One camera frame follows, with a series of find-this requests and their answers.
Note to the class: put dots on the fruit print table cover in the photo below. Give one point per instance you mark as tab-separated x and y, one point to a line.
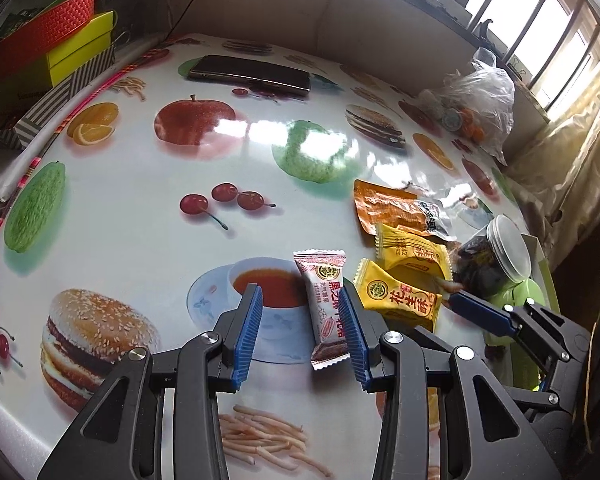
130	200

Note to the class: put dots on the yellow snack packet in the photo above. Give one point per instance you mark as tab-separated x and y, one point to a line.
395	300
410	252

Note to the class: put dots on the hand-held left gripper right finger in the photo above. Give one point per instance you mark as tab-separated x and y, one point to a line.
355	340

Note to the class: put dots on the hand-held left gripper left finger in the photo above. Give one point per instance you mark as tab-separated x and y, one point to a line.
247	335

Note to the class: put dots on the orange black snack packet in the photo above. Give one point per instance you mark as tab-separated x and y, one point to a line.
385	210

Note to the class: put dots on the yellow green box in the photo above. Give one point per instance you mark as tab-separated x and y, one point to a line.
75	50

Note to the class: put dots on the green gift box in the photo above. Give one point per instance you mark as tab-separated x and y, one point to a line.
537	250

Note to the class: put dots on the clear plastic bag of snacks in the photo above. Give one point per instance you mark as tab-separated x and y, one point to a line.
480	95

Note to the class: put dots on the cream patterned curtain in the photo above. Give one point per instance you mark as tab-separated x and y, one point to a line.
580	160

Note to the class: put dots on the white red snack packet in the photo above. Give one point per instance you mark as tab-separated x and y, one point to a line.
322	305

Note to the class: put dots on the light green bottle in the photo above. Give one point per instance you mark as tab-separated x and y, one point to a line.
522	300

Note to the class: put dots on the red woven box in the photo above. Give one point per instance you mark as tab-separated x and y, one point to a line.
40	35

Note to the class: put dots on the black white striped box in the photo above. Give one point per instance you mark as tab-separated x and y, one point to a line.
65	95

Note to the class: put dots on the white window frame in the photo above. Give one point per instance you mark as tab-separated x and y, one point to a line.
485	10

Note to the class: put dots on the black smartphone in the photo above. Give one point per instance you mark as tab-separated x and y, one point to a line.
250	75

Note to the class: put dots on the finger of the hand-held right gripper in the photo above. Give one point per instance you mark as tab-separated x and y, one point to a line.
480	311
432	336

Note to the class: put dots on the clear lidded plastic jar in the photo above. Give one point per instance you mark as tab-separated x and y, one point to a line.
507	245

